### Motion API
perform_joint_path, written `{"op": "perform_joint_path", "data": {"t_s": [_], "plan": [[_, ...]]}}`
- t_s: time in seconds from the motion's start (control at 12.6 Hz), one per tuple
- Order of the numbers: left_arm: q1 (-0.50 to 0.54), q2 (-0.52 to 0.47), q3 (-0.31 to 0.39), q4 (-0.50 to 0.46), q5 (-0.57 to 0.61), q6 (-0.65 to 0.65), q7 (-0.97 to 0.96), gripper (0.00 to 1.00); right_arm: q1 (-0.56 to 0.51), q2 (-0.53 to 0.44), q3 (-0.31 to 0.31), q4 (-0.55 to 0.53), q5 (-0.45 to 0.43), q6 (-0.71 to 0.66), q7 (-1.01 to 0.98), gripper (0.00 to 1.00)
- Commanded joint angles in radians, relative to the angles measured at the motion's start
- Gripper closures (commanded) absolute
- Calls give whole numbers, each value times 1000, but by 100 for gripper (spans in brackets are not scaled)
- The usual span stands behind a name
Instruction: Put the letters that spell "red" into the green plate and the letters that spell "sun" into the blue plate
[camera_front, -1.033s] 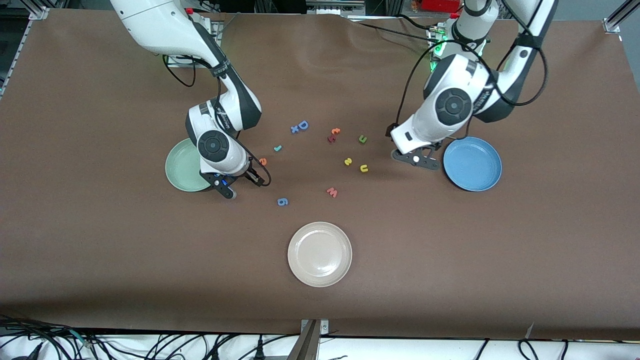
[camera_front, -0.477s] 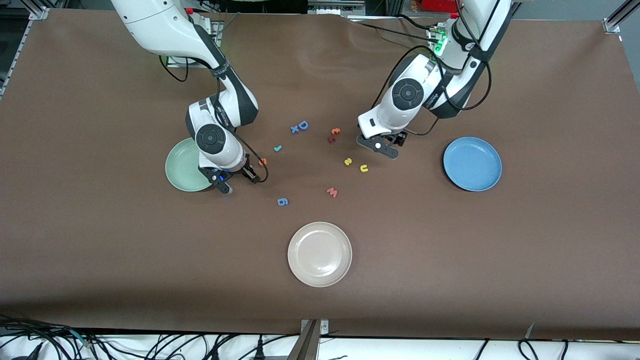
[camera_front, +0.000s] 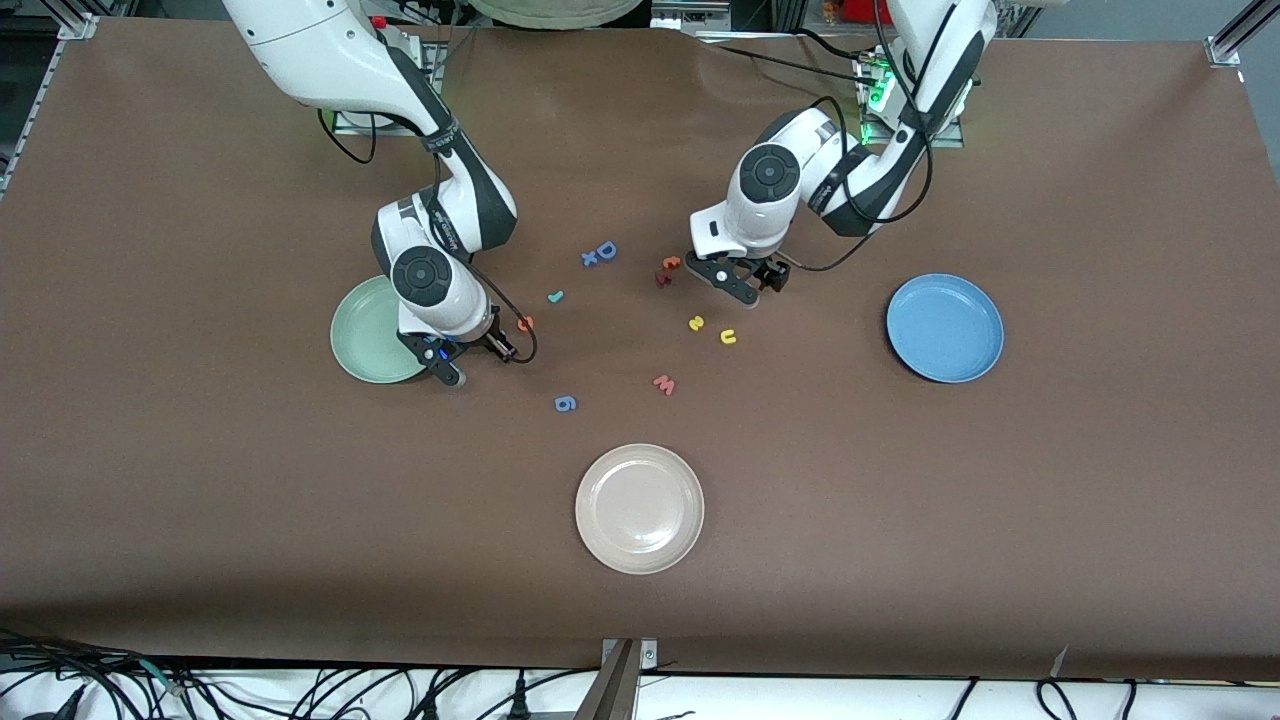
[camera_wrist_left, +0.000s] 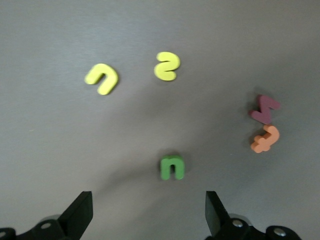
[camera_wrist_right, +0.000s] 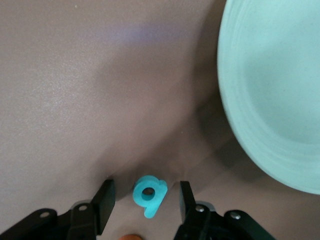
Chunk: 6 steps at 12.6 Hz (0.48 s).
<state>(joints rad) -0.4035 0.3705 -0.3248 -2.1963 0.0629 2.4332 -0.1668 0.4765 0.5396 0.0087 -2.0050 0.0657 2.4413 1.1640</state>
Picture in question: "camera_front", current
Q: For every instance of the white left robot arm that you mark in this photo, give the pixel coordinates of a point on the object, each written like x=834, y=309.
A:
x=770, y=190

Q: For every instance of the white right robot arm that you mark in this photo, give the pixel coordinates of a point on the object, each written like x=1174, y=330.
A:
x=320, y=50

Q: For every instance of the light green round plate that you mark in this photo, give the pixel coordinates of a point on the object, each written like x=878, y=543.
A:
x=360, y=335

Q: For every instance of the blue foam letter D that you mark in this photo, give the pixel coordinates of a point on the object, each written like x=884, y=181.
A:
x=606, y=250

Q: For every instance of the pink foam letter w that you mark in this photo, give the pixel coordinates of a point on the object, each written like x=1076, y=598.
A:
x=664, y=384

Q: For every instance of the blue round plate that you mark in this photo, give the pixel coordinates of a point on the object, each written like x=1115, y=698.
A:
x=945, y=328

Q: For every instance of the beige round plate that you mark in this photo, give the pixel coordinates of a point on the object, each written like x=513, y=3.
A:
x=640, y=510

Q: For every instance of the grey metal rack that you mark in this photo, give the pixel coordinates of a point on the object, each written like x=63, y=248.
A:
x=690, y=12

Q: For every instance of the brown table cover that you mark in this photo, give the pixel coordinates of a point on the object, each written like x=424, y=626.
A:
x=200, y=500

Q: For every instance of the red box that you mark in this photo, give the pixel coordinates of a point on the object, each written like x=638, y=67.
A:
x=860, y=8

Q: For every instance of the beige round hat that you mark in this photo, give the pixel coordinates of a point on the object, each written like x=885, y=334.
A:
x=555, y=10

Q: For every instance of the white paper scrap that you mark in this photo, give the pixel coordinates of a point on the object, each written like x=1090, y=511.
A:
x=1060, y=660

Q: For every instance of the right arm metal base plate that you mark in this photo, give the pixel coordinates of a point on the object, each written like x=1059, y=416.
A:
x=436, y=60

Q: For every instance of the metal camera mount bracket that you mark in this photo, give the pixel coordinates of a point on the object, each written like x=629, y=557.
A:
x=615, y=690

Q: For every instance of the aluminium frame rail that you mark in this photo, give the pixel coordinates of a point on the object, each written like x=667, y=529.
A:
x=31, y=110

